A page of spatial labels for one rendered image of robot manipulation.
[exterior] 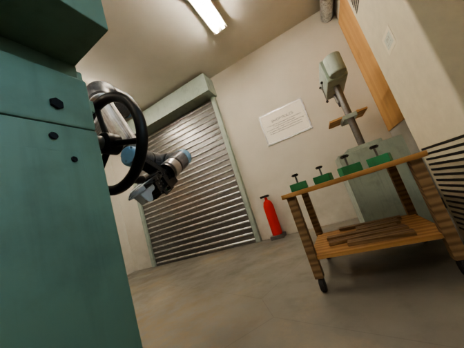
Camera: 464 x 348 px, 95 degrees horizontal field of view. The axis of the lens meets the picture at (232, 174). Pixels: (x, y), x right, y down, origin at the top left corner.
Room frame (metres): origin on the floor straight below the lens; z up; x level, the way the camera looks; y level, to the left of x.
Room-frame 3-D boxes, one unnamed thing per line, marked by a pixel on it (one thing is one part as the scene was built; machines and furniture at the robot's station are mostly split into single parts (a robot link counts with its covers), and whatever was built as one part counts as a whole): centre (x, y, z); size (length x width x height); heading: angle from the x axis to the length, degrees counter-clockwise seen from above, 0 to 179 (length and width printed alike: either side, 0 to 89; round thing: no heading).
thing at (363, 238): (1.30, -0.63, 0.32); 0.66 x 0.57 x 0.64; 65
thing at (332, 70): (1.93, -1.21, 0.79); 0.62 x 0.48 x 1.58; 159
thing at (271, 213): (3.01, -0.35, 0.30); 0.19 x 0.18 x 0.60; 157
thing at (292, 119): (2.87, -0.92, 1.48); 0.64 x 0.02 x 0.46; 67
